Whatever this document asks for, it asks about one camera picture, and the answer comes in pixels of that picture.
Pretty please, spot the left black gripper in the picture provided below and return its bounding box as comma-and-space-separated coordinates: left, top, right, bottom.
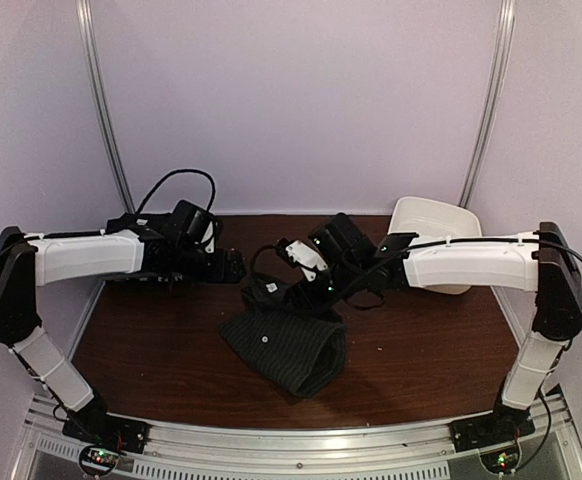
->
174, 242, 246, 284

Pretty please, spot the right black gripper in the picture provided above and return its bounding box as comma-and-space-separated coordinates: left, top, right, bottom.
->
282, 259, 364, 320

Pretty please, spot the black pinstriped long sleeve shirt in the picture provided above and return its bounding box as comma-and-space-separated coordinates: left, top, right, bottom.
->
220, 275, 347, 399

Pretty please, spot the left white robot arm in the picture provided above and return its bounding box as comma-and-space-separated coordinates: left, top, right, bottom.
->
0, 200, 246, 444

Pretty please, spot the stack of folded shirts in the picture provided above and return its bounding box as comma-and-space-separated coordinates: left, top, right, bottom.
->
101, 212, 187, 286

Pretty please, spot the white plastic tub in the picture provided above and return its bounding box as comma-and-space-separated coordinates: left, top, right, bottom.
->
386, 196, 483, 296

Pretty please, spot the left circuit board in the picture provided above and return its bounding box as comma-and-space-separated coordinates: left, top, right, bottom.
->
78, 445, 120, 477

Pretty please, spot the circuit board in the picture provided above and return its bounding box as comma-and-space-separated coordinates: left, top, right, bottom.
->
78, 445, 120, 477
480, 446, 521, 475

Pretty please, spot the right circuit board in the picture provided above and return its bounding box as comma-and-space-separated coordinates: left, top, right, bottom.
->
480, 446, 521, 475

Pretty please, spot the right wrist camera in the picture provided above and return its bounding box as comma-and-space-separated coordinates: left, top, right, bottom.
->
275, 239, 328, 282

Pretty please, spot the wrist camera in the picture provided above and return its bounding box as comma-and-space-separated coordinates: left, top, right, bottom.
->
199, 218, 221, 254
275, 239, 328, 282

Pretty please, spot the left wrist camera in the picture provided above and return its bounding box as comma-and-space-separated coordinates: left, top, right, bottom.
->
199, 218, 221, 254

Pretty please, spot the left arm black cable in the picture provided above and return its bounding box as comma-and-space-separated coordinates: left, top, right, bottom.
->
133, 168, 217, 226

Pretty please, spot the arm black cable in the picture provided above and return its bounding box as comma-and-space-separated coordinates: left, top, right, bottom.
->
133, 168, 217, 226
248, 232, 582, 326

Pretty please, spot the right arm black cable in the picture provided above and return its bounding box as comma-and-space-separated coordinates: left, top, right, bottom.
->
248, 232, 582, 326

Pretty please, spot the aluminium front rail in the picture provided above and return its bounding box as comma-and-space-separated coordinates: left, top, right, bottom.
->
7, 392, 582, 479

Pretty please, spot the left aluminium post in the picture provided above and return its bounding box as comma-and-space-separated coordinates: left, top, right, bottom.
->
76, 0, 135, 213

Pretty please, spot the aluminium post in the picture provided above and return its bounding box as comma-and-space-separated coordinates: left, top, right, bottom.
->
76, 0, 135, 213
458, 0, 516, 208

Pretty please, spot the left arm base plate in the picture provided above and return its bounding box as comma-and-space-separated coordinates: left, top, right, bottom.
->
62, 409, 149, 454

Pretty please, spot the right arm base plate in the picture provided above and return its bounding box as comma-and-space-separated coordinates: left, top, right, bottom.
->
449, 412, 535, 453

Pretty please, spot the right aluminium post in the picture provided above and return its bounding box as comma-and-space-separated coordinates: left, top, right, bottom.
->
458, 0, 516, 208

